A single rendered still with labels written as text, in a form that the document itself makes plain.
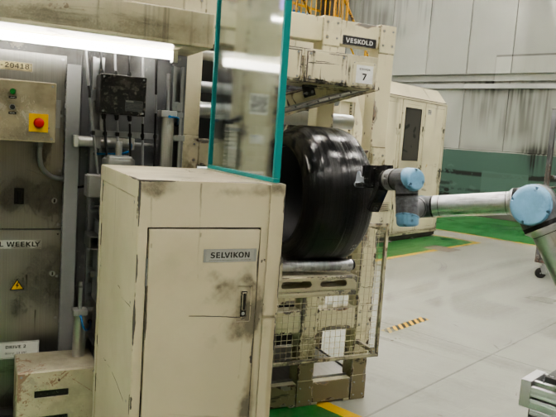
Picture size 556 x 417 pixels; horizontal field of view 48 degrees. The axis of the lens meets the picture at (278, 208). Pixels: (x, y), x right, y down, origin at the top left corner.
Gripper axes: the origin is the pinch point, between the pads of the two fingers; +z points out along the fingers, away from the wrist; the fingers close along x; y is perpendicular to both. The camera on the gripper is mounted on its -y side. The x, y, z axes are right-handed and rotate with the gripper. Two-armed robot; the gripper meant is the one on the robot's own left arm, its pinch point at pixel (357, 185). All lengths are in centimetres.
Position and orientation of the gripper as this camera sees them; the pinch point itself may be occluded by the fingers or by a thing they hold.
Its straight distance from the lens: 234.8
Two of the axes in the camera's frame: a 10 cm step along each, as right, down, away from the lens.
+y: 0.4, -10.0, -0.2
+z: -4.3, -0.3, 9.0
